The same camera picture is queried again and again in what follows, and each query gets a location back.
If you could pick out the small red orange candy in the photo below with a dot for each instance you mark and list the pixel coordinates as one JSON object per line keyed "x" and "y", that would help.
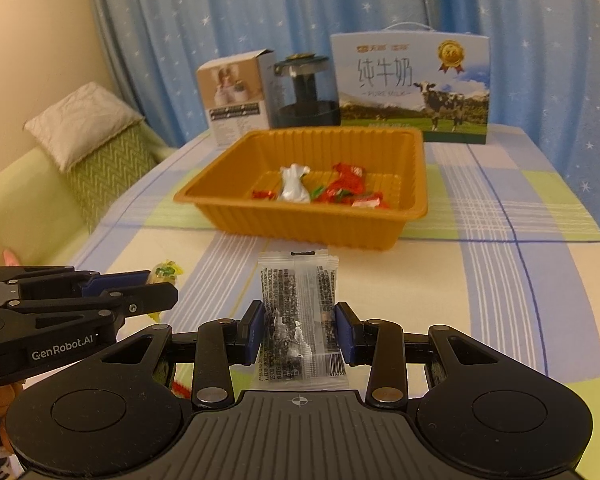
{"x": 263, "y": 195}

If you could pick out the yellow green candy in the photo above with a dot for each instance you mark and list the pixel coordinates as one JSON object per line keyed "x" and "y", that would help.
{"x": 165, "y": 272}

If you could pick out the orange plastic tray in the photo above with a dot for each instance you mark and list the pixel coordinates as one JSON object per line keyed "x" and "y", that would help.
{"x": 394, "y": 163}

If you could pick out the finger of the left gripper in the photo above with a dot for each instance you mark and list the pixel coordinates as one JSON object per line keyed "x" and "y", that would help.
{"x": 98, "y": 283}
{"x": 141, "y": 299}

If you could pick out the red candy packet top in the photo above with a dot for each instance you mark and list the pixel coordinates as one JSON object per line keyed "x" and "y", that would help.
{"x": 350, "y": 178}

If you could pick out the pure milk carton box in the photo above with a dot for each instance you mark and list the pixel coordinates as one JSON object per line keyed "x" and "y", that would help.
{"x": 437, "y": 82}

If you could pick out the clear black printed snack packet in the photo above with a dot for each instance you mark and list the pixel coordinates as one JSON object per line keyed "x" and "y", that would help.
{"x": 299, "y": 349}

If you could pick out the red candy packet front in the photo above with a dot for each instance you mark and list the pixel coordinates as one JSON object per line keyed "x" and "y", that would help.
{"x": 373, "y": 200}

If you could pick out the red candy packet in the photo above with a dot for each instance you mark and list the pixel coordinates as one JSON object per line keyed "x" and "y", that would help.
{"x": 373, "y": 200}
{"x": 350, "y": 178}

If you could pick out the checkered tablecloth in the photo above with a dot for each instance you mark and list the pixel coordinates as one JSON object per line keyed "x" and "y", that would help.
{"x": 506, "y": 254}

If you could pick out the dark green glass jar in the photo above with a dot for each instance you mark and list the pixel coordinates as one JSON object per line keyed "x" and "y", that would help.
{"x": 307, "y": 92}

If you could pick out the green chevron cushion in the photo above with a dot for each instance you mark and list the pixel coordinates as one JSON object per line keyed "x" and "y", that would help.
{"x": 99, "y": 179}

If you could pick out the green sofa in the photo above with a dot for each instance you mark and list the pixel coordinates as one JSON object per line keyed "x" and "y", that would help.
{"x": 40, "y": 221}

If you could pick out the red green candy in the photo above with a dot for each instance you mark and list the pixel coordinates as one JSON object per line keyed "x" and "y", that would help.
{"x": 334, "y": 193}

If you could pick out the silver foil snack packet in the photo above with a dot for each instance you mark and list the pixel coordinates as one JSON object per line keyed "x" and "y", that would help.
{"x": 293, "y": 190}

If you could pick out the small white product box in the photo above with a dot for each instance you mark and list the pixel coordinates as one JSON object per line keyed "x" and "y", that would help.
{"x": 237, "y": 94}

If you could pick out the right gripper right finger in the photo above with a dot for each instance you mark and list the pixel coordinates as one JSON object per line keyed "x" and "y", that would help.
{"x": 378, "y": 344}

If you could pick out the cream white pillow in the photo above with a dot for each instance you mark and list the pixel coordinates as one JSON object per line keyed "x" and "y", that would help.
{"x": 75, "y": 126}

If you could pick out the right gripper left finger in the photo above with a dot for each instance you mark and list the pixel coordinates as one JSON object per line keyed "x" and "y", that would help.
{"x": 220, "y": 345}

